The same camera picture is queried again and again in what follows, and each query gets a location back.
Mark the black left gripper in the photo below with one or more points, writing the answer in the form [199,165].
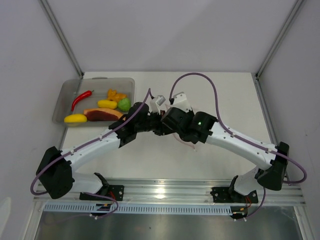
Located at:
[159,131]

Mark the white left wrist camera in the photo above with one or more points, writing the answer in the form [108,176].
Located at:
[155,104]

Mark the right aluminium frame post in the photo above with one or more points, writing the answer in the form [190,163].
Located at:
[281,35]

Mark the grey slotted cable duct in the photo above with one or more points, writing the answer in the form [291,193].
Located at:
[130,208]

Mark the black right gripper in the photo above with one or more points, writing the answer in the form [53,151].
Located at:
[190,113]

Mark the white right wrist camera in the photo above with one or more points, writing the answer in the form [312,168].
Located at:
[181,102]

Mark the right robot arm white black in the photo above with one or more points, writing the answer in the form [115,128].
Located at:
[270,165]

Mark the clear pink zip top bag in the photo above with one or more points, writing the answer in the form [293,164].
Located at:
[190,145]

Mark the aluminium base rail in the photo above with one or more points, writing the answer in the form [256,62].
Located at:
[194,192]

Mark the left aluminium frame post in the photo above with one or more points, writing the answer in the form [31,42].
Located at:
[52,19]

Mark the red grapefruit wedge toy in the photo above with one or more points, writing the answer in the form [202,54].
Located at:
[102,114]

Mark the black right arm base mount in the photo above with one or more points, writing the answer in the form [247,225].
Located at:
[228,195]

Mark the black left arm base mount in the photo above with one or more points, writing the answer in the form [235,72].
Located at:
[112,191]

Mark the aluminium frame post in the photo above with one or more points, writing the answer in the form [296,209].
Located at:
[281,35]
[52,19]

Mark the orange ginger root toy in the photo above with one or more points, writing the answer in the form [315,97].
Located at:
[113,95]

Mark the yellow lemon toy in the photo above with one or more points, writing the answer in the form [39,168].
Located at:
[75,118]
[109,104]

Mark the red chili pepper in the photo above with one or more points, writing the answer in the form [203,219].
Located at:
[80,97]

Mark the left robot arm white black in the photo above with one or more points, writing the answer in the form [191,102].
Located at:
[57,171]

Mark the grey translucent plastic tray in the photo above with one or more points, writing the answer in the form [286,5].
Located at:
[99,86]

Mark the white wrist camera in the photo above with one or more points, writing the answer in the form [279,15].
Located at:
[155,104]
[181,102]

